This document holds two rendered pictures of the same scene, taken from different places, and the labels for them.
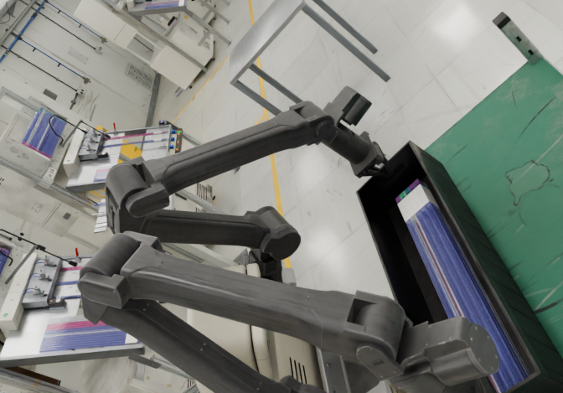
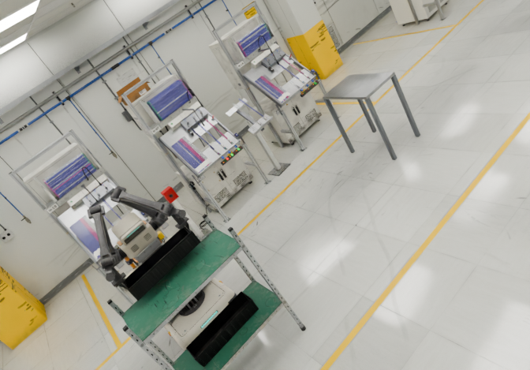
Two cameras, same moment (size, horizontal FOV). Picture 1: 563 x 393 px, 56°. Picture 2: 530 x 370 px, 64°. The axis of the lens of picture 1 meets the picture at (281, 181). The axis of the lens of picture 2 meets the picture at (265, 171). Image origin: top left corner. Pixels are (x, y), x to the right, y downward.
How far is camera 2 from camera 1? 2.64 m
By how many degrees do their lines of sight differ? 36
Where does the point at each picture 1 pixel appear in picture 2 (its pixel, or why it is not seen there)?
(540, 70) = (235, 248)
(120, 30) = not seen: outside the picture
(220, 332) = (118, 229)
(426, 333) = (109, 268)
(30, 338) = (173, 139)
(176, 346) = not seen: hidden behind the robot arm
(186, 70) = (406, 14)
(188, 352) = not seen: hidden behind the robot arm
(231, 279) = (100, 233)
